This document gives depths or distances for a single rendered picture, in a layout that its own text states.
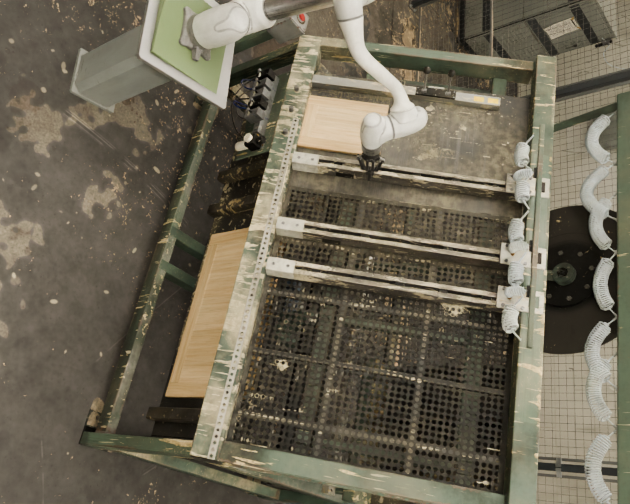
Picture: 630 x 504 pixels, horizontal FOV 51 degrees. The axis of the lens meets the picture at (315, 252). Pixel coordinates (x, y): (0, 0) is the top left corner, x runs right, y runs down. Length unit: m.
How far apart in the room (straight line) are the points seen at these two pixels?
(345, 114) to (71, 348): 1.75
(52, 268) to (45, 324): 0.26
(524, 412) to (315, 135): 1.61
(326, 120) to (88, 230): 1.30
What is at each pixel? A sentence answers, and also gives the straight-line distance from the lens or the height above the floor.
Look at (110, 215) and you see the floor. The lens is 3.55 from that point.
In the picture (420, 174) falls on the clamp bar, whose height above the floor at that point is 1.42.
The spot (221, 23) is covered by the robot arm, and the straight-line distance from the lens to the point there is 2.95.
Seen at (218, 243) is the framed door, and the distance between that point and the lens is 3.56.
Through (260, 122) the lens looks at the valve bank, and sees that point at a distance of 3.34.
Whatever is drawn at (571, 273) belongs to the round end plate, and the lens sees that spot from 3.41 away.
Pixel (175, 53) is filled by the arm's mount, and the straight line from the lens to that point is 3.03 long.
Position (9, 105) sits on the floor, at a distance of 3.40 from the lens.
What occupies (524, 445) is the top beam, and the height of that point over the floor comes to 1.88.
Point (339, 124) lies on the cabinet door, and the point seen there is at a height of 1.04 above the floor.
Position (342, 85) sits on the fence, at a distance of 3.46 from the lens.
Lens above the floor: 2.86
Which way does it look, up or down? 37 degrees down
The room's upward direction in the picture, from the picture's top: 81 degrees clockwise
